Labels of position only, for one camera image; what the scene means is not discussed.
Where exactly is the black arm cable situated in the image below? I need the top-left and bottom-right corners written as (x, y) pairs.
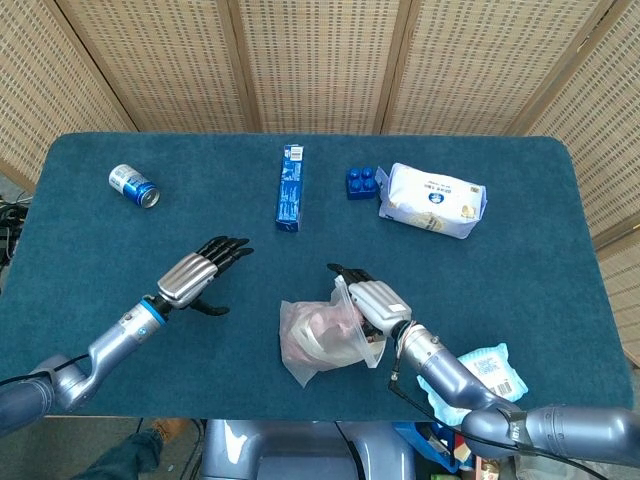
top-left (388, 369), bottom-right (609, 480)
top-left (0, 353), bottom-right (91, 389)

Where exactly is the blue white drink can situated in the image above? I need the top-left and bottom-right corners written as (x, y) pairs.
top-left (108, 163), bottom-right (161, 210)

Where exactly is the white food package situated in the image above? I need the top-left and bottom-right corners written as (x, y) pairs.
top-left (375, 162), bottom-right (488, 240)

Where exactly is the grey-blue robot torso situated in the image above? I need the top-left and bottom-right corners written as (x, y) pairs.
top-left (199, 418), bottom-right (416, 480)

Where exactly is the brown boot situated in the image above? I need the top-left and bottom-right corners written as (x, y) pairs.
top-left (149, 418), bottom-right (194, 444)

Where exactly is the blue jeans leg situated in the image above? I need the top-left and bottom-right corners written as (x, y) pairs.
top-left (74, 430), bottom-right (164, 480)

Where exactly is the dark blue table mat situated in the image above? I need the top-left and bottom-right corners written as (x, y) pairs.
top-left (0, 131), bottom-right (635, 424)

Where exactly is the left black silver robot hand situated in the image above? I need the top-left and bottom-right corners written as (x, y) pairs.
top-left (156, 235), bottom-right (255, 317)

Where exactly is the blue plastic bin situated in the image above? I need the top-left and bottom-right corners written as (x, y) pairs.
top-left (392, 422), bottom-right (469, 474)

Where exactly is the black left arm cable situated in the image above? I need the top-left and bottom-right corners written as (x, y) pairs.
top-left (0, 353), bottom-right (91, 389)

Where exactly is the wicker folding screen panel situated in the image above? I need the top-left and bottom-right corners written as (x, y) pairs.
top-left (509, 0), bottom-right (640, 369)
top-left (44, 0), bottom-right (261, 134)
top-left (374, 0), bottom-right (616, 136)
top-left (227, 0), bottom-right (414, 135)
top-left (0, 0), bottom-right (136, 194)

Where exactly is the translucent white zip bag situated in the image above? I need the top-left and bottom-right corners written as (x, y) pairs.
top-left (278, 274), bottom-right (387, 387)

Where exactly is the black cable bundle on floor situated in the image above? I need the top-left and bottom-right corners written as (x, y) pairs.
top-left (0, 192), bottom-right (29, 266)

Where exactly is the long blue toothpaste box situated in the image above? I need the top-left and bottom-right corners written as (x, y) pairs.
top-left (273, 144), bottom-right (306, 234)

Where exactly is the blue toy building block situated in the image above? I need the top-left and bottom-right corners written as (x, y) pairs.
top-left (344, 164), bottom-right (379, 201)

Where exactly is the light blue wet wipes pack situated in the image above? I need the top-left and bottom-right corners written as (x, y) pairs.
top-left (417, 342), bottom-right (529, 427)

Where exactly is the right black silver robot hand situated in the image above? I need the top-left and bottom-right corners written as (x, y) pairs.
top-left (327, 263), bottom-right (414, 341)

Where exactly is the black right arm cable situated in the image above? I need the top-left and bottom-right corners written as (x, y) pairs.
top-left (388, 369), bottom-right (609, 480)

